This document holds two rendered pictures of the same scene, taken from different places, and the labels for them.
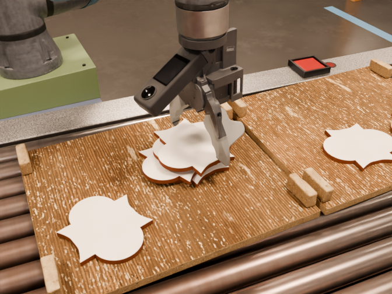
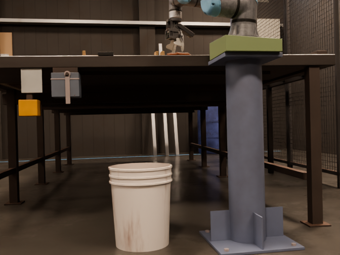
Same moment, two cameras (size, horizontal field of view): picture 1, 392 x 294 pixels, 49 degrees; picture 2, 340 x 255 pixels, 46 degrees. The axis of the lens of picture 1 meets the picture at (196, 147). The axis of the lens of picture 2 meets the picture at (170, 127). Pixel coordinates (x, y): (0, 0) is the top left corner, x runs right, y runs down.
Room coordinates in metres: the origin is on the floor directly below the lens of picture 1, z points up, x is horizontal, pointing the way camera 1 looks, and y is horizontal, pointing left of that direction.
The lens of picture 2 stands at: (2.86, 0.53, 0.56)
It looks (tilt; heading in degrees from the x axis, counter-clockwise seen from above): 0 degrees down; 195
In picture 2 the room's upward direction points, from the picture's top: 1 degrees counter-clockwise
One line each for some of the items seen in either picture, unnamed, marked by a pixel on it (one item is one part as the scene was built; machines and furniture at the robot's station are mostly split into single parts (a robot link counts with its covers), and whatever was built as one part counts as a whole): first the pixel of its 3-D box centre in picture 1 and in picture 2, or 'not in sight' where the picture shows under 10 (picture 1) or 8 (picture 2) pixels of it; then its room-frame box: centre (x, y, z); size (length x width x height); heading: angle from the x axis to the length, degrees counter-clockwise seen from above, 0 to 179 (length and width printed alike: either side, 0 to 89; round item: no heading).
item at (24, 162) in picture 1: (24, 158); not in sight; (0.57, 0.30, 0.95); 0.06 x 0.02 x 0.03; 25
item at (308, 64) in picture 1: (308, 66); not in sight; (0.98, -0.28, 0.92); 0.06 x 0.06 x 0.01; 21
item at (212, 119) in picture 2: not in sight; (213, 128); (-4.65, -0.59, 0.46); 0.59 x 0.59 x 0.92
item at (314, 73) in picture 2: not in sight; (313, 145); (0.57, 0.74, 0.43); 0.12 x 0.12 x 0.85; 21
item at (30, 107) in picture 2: not in sight; (29, 92); (1.12, -0.64, 0.74); 0.09 x 0.08 x 0.24; 111
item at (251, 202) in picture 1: (157, 183); not in sight; (0.54, 0.07, 0.93); 0.41 x 0.35 x 0.02; 115
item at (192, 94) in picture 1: (207, 67); (174, 30); (0.60, -0.02, 1.11); 0.09 x 0.08 x 0.12; 126
